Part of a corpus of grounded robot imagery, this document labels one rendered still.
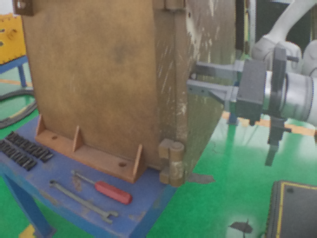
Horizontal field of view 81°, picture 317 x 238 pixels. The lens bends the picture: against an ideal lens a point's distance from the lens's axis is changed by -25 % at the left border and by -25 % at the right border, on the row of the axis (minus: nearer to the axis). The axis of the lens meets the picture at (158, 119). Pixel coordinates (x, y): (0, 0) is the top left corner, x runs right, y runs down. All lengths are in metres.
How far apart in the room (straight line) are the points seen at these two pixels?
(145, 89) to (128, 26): 0.16
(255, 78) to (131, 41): 0.28
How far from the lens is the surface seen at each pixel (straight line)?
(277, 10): 1.99
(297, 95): 0.42
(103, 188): 0.63
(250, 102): 0.40
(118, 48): 0.57
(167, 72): 0.48
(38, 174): 0.79
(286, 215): 1.06
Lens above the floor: 1.10
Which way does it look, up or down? 29 degrees down
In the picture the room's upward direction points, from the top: 3 degrees counter-clockwise
